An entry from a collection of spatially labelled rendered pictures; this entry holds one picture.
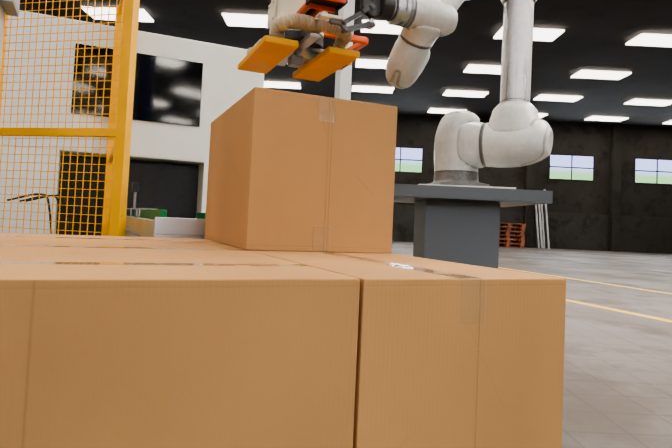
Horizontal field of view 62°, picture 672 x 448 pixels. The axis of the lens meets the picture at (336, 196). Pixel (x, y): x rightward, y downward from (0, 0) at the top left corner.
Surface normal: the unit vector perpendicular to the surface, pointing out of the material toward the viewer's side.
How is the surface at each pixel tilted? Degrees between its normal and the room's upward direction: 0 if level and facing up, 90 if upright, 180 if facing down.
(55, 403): 90
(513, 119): 81
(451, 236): 90
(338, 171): 90
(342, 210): 90
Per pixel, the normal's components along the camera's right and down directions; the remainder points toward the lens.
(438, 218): 0.01, -0.04
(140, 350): 0.41, -0.02
